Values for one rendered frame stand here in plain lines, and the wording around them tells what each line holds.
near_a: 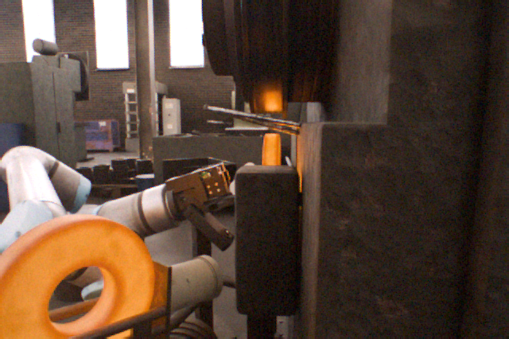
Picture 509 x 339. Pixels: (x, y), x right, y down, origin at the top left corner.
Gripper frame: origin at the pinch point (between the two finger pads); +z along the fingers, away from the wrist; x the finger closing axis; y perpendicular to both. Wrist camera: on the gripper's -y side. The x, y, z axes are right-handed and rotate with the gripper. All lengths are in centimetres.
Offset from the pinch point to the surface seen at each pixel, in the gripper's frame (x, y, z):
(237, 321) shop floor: 73, -66, -40
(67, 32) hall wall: 1013, 497, -559
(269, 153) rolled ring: 5.1, 5.8, 0.8
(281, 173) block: -14.7, 3.8, 2.8
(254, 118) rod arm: 1.9, 13.2, 0.2
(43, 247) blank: -39.9, 7.4, -16.9
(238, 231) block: -14.8, -2.8, -6.0
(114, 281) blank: -34.5, 1.1, -15.5
